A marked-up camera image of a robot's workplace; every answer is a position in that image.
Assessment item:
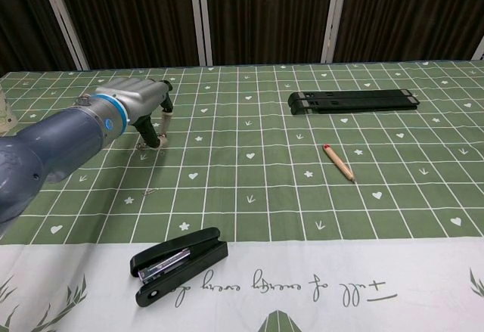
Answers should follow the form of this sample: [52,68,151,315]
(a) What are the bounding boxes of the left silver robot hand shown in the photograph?
[94,77,175,150]

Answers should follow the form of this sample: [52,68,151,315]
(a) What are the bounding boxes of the dark folding screen panel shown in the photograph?
[0,0,484,73]

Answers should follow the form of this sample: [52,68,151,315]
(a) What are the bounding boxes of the short wooden pencil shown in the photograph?
[322,144,356,184]

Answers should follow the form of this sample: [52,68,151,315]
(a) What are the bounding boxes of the black stapler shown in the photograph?
[129,227,229,308]

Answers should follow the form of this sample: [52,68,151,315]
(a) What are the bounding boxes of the green checked tablecloth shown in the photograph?
[0,58,484,332]

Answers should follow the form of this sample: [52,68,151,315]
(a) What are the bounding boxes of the black folding laptop stand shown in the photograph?
[287,88,420,116]

